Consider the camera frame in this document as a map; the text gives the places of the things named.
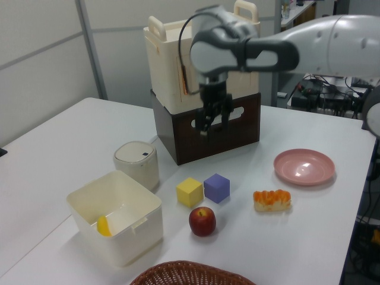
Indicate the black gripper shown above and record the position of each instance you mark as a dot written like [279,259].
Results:
[213,92]

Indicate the purple cube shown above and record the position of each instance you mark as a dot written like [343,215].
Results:
[216,188]

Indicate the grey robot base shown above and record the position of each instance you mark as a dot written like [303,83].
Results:
[373,115]

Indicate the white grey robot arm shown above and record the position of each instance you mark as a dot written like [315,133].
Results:
[326,41]

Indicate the yellow cube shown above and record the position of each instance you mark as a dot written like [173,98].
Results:
[188,192]

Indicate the pink plate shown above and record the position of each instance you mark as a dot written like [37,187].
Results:
[304,167]

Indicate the dark brown wooden crate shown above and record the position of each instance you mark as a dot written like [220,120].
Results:
[237,133]

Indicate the clear pocket with brown strip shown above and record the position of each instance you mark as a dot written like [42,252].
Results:
[184,78]

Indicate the cream plastic lid stack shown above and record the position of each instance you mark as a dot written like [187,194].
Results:
[164,65]

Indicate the white lidded container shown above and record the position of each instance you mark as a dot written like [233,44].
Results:
[137,164]

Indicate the orange glazed bread loaf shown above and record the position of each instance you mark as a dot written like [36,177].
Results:
[271,200]

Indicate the red apple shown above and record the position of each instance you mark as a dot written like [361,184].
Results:
[202,222]

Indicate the background desk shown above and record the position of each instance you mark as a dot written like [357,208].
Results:
[297,12]

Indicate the white open plastic box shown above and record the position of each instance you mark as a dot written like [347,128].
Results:
[118,219]

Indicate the yellow banana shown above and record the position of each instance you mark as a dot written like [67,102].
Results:
[103,227]

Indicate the brown wicker basket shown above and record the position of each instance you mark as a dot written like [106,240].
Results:
[190,274]

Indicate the grey metal partition post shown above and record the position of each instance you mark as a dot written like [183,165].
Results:
[93,50]

